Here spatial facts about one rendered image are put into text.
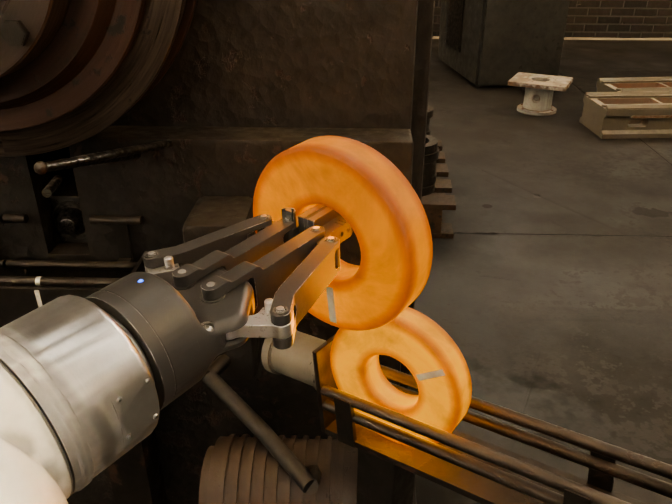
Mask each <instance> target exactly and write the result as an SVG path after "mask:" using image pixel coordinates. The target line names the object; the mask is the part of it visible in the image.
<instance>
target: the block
mask: <svg viewBox="0 0 672 504"><path fill-rule="evenodd" d="M250 218H253V198H251V197H243V196H203V197H201V198H198V200H197V202H196V203H195V205H194V207H193V209H192V210H191V212H190V214H189V216H188V217H187V219H186V221H185V223H184V225H183V228H182V232H183V240H184V243H186V242H188V241H191V240H194V239H196V238H199V237H202V236H204V235H207V234H210V233H212V232H215V231H218V230H220V229H223V228H226V227H229V226H231V225H234V224H237V223H239V222H242V221H245V220H247V219H250ZM264 340H265V338H248V340H247V341H246V342H245V343H244V344H243V345H242V346H240V347H238V348H236V349H232V350H229V351H226V352H223V353H221V354H219V355H223V354H225V355H227V356H228V357H229V358H230V360H231V364H230V366H229V367H228V368H227V369H226V370H225V371H224V372H223V373H222V374H221V375H220V377H221V378H222V379H223V380H251V379H254V377H255V376H256V374H257V371H258V367H259V362H260V358H261V350H262V346H263V343H264ZM219 355H218V356H219ZM218 356H217V357H218ZM217 357H216V358H217ZM216 358H215V359H216ZM215 359H214V360H215Z"/></svg>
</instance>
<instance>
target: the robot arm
mask: <svg viewBox="0 0 672 504"><path fill-rule="evenodd" d="M281 211H282V219H280V220H278V221H272V216H271V215H269V214H261V215H258V216H255V217H253V218H250V219H247V220H245V221H242V222H239V223H237V224H234V225H231V226H229V227H226V228H223V229H220V230H218V231H215V232H212V233H210V234H207V235H204V236H202V237H199V238H196V239H194V240H191V241H188V242H186V243H183V244H180V245H177V246H174V247H169V248H163V249H158V250H153V251H148V252H146V253H144V254H143V256H142V257H143V262H144V267H145V271H146V272H134V273H131V274H128V275H126V276H125V277H123V278H121V279H119V280H117V281H115V282H113V283H112V284H110V285H108V286H106V287H104V288H102V289H101V290H99V291H97V292H95V293H93V294H91V295H89V296H88V297H86V298H82V297H79V296H74V295H65V296H61V297H58V298H56V299H54V300H52V301H50V302H48V303H47V304H45V305H43V306H41V307H39V308H37V309H35V310H33V311H31V312H29V313H27V314H26V315H24V316H22V317H20V318H18V319H16V320H14V321H12V322H10V323H8V324H6V325H5V326H3V327H1V328H0V504H69V503H68V502H67V500H66V499H68V498H69V497H70V496H71V495H72V494H73V493H75V492H78V491H80V490H82V489H83V488H84V487H86V486H87V485H88V484H89V483H90V482H91V481H92V479H93V478H94V477H95V476H97V475H98V474H99V473H101V472H102V471H103V470H105V469H106V468H107V467H108V466H110V465H111V464H112V463H114V462H115V461H116V460H118V459H119V458H120V457H121V456H123V455H124V454H125V453H127V452H128V451H129V450H131V449H132V448H133V447H134V446H136V445H137V444H138V443H140V442H141V441H142V440H143V439H145V438H146V437H147V436H149V435H150V434H151V433H152V432H153V430H154V429H155V427H156V426H157V424H158V419H159V413H160V410H162V409H163V408H164V407H166V406H167V405H168V404H170V403H171V402H172V401H174V400H175V399H176V398H178V397H179V396H180V395H182V394H183V393H184V392H186V391H187V390H188V389H190V388H191V387H192V386H194V385H195V384H196V383H198V382H199V381H200V380H201V379H202V378H203V377H204V375H205V374H206V372H207V370H208V369H209V367H210V365H211V364H212V362H213V361H214V359H215V358H216V357H217V356H218V355H219V354H221V353H223V352H226V351H229V350H232V349H236V348H238V347H240V346H242V345H243V344H244V343H245V342H246V341H247V340H248V338H273V345H274V347H275V348H277V349H280V350H284V349H288V348H290V347H291V346H292V345H293V342H294V337H295V332H296V326H297V325H298V324H299V322H300V321H301V320H302V319H303V317H304V316H305V315H306V314H307V312H308V311H309V310H310V308H311V307H312V306H313V305H314V303H315V302H316V301H317V300H318V298H319V297H320V296H321V294H322V293H323V292H324V291H325V289H326V288H327V287H328V286H329V284H330V283H331V282H332V281H333V279H334V278H335V277H336V275H337V274H338V273H339V272H340V270H341V264H340V243H342V242H343V241H345V240H346V239H348V238H349V237H350V236H351V235H352V233H353V229H352V227H351V226H350V225H349V223H348V222H347V221H346V220H345V219H344V218H343V217H342V216H341V215H340V214H339V213H338V212H336V211H335V210H333V209H332V208H330V207H327V206H325V205H321V204H318V205H316V206H314V207H312V208H310V209H308V210H306V211H304V212H303V213H301V214H299V215H298V216H296V210H295V209H294V208H290V207H287V208H282V209H281ZM256 230H257V233H256V234H254V233H253V232H254V231H256ZM178 263H179V264H180V266H179V264H178ZM273 296H274V298H273V299H272V297H273Z"/></svg>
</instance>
